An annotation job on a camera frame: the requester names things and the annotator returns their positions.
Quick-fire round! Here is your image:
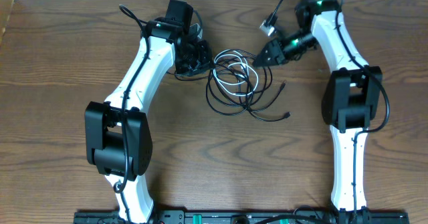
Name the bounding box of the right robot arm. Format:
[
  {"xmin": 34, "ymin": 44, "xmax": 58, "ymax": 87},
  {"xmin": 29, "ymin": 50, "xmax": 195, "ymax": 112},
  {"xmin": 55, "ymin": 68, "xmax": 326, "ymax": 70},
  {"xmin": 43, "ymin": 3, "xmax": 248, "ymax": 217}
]
[{"xmin": 253, "ymin": 0, "xmax": 383, "ymax": 223}]

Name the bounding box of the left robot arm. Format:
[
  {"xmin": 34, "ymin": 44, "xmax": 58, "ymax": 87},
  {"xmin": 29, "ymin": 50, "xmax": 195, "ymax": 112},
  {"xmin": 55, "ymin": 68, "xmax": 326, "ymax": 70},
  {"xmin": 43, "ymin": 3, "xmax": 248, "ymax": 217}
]
[{"xmin": 84, "ymin": 0, "xmax": 214, "ymax": 223}]

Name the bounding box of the black usb cable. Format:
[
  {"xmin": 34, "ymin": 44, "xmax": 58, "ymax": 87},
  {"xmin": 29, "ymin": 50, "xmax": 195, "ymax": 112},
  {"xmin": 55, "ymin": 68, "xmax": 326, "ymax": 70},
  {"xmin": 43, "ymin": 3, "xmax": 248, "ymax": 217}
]
[{"xmin": 166, "ymin": 48, "xmax": 291, "ymax": 122}]

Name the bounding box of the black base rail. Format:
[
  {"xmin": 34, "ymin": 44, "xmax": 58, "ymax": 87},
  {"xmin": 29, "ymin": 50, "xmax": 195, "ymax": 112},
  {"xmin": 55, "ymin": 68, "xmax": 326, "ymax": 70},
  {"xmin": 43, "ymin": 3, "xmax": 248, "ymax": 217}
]
[{"xmin": 73, "ymin": 209, "xmax": 411, "ymax": 224}]

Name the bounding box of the white usb cable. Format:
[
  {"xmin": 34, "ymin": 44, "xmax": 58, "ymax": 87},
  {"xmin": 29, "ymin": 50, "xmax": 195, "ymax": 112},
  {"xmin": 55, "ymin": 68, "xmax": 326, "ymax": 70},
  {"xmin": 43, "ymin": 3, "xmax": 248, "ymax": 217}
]
[{"xmin": 212, "ymin": 49, "xmax": 259, "ymax": 97}]

